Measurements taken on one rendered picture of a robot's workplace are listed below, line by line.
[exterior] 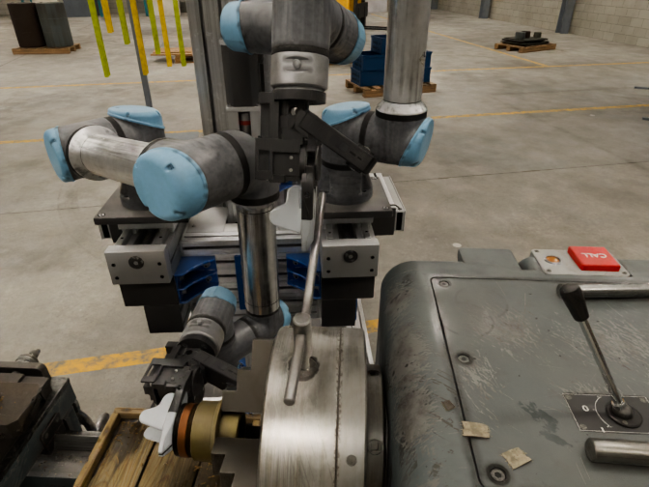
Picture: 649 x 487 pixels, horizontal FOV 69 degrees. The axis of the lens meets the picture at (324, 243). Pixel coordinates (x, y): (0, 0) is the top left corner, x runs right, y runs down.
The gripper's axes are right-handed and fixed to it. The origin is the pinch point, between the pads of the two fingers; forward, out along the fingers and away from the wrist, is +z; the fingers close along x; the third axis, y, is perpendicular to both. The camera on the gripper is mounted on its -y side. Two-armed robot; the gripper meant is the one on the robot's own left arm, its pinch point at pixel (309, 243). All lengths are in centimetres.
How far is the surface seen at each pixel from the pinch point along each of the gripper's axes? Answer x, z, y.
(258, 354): -0.4, 17.2, 7.1
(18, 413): -6, 33, 49
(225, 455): 8.0, 28.1, 9.7
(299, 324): 13.0, 7.1, -0.2
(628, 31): -1242, -350, -690
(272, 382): 10.6, 15.8, 3.2
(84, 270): -221, 66, 161
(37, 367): -23, 33, 57
